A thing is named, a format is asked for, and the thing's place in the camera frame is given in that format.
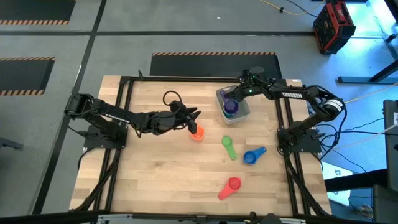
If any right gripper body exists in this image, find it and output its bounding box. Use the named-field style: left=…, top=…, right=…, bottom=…
left=238, top=73, right=276, bottom=98

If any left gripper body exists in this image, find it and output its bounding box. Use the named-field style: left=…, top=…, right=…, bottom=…
left=150, top=107, right=190, bottom=136

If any orange measuring cup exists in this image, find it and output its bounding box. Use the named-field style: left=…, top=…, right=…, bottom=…
left=190, top=123, right=206, bottom=142

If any purple measuring cup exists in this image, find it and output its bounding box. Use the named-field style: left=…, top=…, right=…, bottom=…
left=219, top=90, right=240, bottom=114

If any white plastic basket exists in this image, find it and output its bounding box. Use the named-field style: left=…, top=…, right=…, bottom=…
left=215, top=84, right=251, bottom=126

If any green measuring cup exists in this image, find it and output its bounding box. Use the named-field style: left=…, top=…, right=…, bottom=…
left=221, top=135, right=239, bottom=161

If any blue measuring cup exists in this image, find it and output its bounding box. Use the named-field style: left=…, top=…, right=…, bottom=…
left=243, top=146, right=267, bottom=166

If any red measuring cup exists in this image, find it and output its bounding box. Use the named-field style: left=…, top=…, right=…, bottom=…
left=217, top=176, right=243, bottom=202

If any black striped-edge floor mat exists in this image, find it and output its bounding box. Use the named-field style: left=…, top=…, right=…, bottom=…
left=149, top=52, right=282, bottom=79
left=0, top=57, right=56, bottom=96
left=0, top=0, right=77, bottom=26

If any red black toolbox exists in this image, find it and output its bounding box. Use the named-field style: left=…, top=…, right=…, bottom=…
left=312, top=0, right=357, bottom=55

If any black desk leg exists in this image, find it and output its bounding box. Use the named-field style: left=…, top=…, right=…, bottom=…
left=338, top=58, right=398, bottom=85
left=323, top=169, right=389, bottom=192

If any grey cabinet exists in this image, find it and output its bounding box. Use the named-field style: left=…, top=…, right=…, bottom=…
left=382, top=99, right=398, bottom=192

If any dark chair leg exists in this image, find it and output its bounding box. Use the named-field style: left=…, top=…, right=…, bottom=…
left=0, top=136, right=24, bottom=151

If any small round grey object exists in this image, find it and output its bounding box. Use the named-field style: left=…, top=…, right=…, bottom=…
left=359, top=204, right=374, bottom=219

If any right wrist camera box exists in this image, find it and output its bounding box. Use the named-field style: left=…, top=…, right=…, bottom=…
left=241, top=65, right=266, bottom=82

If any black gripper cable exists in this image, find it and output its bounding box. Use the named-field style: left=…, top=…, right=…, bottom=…
left=162, top=90, right=185, bottom=110

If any black aluminium rig frame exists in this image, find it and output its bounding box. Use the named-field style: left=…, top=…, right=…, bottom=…
left=70, top=70, right=333, bottom=220

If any yellow floor cable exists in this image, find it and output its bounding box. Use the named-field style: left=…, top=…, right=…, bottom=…
left=259, top=0, right=326, bottom=16

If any black cable bundle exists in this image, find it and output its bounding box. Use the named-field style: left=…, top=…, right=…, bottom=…
left=317, top=93, right=398, bottom=175

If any white floor cable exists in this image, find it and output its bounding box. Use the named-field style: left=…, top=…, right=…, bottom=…
left=343, top=81, right=398, bottom=104
left=332, top=123, right=398, bottom=151

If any black frame beam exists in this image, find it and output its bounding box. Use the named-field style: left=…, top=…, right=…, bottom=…
left=0, top=210, right=398, bottom=224

